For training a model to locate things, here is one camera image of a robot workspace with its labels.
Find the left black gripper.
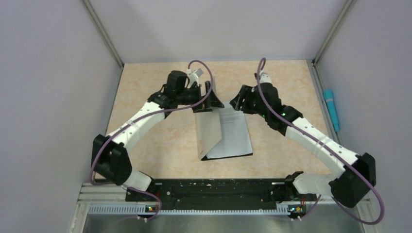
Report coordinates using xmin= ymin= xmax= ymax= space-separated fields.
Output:
xmin=176 ymin=81 xmax=224 ymax=113

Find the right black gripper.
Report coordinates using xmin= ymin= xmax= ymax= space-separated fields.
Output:
xmin=230 ymin=85 xmax=269 ymax=118

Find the grey black file folder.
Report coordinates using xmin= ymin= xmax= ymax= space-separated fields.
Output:
xmin=194 ymin=75 xmax=254 ymax=162

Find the white printed paper stack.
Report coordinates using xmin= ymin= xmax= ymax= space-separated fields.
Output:
xmin=203 ymin=101 xmax=253 ymax=160

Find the turquoise marker pen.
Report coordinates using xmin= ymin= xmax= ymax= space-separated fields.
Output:
xmin=323 ymin=89 xmax=340 ymax=132

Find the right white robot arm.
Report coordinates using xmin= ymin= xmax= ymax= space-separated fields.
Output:
xmin=230 ymin=83 xmax=376 ymax=208

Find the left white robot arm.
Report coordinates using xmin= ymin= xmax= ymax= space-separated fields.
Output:
xmin=91 ymin=69 xmax=224 ymax=201

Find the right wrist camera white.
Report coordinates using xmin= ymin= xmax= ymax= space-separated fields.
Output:
xmin=256 ymin=72 xmax=273 ymax=84

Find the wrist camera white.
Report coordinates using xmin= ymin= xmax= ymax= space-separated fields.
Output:
xmin=187 ymin=68 xmax=204 ymax=88
xmin=256 ymin=72 xmax=273 ymax=84

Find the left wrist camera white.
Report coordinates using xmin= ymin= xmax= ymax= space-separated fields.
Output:
xmin=187 ymin=68 xmax=204 ymax=88

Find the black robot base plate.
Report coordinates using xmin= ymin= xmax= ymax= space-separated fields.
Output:
xmin=125 ymin=178 xmax=317 ymax=218

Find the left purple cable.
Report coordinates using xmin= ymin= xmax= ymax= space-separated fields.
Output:
xmin=89 ymin=60 xmax=215 ymax=222

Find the right aluminium corner post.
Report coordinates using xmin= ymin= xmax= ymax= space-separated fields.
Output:
xmin=312 ymin=0 xmax=357 ymax=67

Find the aluminium corner post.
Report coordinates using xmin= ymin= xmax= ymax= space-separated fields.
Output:
xmin=81 ymin=0 xmax=124 ymax=69
xmin=312 ymin=0 xmax=357 ymax=67

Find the left aluminium corner post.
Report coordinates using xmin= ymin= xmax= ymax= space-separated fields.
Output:
xmin=81 ymin=0 xmax=124 ymax=69

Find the aluminium frame rail front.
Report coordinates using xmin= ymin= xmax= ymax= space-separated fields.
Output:
xmin=69 ymin=179 xmax=382 ymax=233

